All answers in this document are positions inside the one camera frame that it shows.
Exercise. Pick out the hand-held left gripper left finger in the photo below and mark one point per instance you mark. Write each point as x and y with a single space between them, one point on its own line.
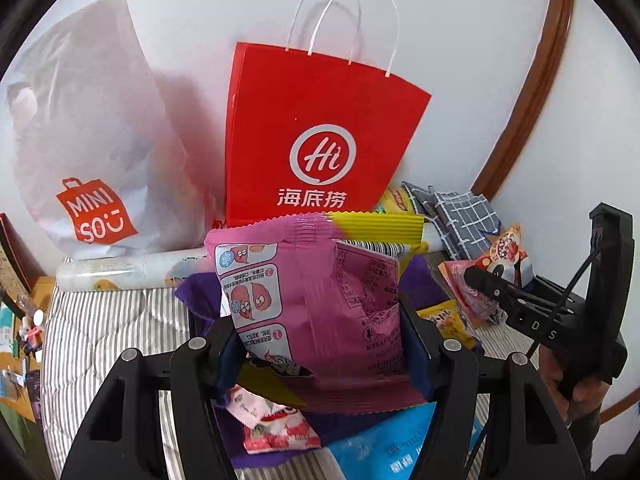
232 365

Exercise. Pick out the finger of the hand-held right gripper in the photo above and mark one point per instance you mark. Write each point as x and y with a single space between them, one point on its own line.
492 290
537 285

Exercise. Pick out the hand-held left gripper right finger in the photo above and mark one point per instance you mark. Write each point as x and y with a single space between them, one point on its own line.
417 355

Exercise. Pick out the pink white snack packet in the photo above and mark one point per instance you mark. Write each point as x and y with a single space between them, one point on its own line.
457 287

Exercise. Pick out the yellow red snack packet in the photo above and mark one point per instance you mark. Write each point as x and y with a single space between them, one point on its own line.
445 320

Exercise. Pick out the large pink snack packet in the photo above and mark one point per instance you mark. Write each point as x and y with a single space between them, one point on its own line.
325 310

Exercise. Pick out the person's right hand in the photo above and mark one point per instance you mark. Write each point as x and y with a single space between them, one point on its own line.
550 370

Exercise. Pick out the purple towel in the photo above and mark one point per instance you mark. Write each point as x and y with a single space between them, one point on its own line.
417 285

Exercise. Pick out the checkered grey cloth with star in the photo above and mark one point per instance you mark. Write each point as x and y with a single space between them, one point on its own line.
460 220

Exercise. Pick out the strawberry candy packet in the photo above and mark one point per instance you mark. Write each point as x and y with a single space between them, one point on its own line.
280 430

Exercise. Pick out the blue tissue pack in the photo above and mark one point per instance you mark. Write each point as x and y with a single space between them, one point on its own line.
390 440

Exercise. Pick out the striped bed quilt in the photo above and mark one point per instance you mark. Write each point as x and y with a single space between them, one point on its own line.
125 320

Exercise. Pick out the yellow candy bag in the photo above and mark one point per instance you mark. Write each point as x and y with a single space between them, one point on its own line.
395 200

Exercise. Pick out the printed paper roll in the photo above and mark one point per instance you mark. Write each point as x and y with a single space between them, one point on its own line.
125 272

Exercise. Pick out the black phone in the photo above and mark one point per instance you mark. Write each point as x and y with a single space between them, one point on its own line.
34 395

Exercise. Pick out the wooden nightstand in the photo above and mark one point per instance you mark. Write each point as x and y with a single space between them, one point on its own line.
10 360

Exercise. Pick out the green blanket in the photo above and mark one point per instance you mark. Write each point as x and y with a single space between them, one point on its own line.
15 440

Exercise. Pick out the brown book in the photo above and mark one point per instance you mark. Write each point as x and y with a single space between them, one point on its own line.
10 260

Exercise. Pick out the red paper bag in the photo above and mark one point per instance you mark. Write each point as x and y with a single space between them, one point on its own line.
320 110

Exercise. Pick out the white plastic shopping bag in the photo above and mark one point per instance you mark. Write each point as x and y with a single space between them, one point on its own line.
100 135

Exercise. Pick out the wooden door frame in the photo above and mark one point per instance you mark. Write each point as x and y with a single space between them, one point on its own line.
540 85

